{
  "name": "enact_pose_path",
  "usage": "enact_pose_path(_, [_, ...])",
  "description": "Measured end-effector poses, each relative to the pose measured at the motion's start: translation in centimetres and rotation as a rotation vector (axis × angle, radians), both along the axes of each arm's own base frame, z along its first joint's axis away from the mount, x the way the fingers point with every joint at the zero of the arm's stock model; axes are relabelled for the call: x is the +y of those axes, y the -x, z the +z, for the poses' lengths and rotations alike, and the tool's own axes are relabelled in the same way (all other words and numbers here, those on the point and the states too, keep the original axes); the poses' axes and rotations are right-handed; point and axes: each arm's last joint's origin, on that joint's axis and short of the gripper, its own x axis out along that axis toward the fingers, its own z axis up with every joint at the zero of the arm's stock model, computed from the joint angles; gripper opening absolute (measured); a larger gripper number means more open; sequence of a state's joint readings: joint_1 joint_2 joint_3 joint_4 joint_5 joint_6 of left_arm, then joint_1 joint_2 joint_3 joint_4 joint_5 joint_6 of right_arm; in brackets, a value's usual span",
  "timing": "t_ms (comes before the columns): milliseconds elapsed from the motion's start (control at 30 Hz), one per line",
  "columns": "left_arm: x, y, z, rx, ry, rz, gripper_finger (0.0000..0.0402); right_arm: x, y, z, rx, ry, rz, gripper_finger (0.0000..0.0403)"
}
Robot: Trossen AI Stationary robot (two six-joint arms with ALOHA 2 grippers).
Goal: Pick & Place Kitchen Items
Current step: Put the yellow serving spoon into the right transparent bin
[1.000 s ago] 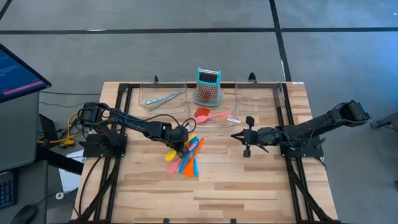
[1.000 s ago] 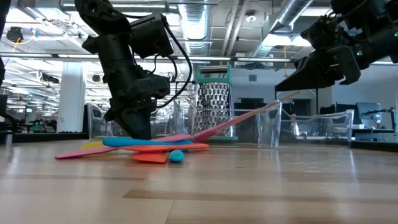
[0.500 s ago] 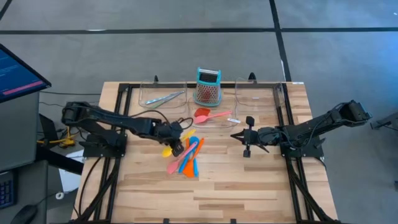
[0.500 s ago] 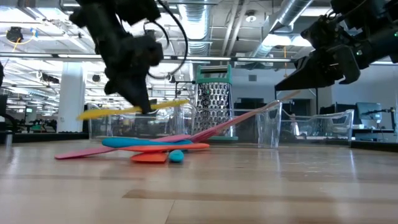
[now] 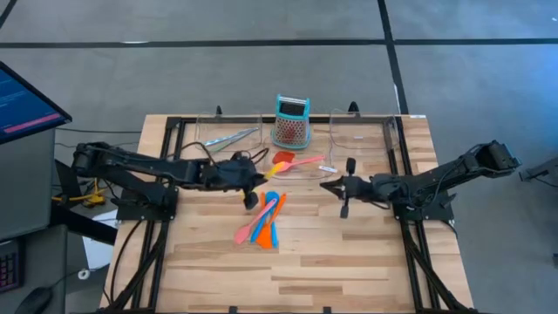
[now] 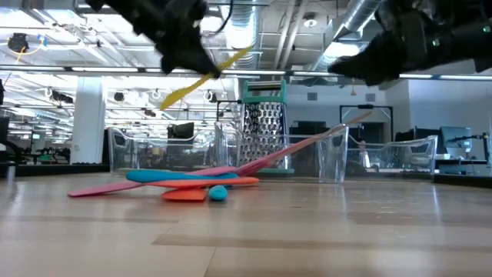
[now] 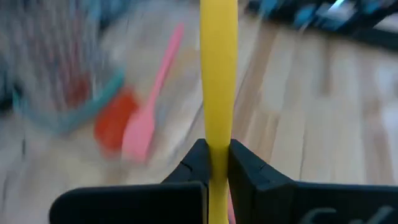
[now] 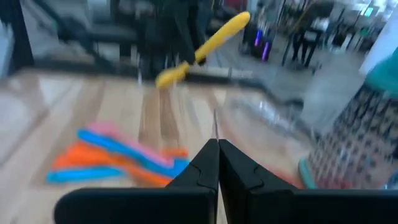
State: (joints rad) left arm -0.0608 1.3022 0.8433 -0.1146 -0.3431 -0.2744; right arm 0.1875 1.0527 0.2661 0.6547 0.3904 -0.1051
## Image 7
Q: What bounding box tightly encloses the yellow silicone spoon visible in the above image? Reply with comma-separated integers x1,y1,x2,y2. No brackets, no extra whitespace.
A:
199,0,239,224

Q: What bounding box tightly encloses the teal metal box grater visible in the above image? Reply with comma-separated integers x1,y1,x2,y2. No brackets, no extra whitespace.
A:
9,0,127,135

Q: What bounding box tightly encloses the black metal table frame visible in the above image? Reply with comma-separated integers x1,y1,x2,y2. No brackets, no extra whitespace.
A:
338,15,398,52

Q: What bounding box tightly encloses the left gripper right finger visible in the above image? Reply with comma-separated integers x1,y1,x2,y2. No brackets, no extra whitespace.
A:
228,139,398,224

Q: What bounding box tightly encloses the clear plastic bin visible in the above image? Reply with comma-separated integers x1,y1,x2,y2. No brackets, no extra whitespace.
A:
0,18,249,169

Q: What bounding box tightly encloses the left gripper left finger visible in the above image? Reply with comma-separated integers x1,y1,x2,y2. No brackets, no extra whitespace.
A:
49,138,213,224

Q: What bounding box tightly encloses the pink silicone spatula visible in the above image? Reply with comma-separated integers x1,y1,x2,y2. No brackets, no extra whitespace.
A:
121,22,187,163

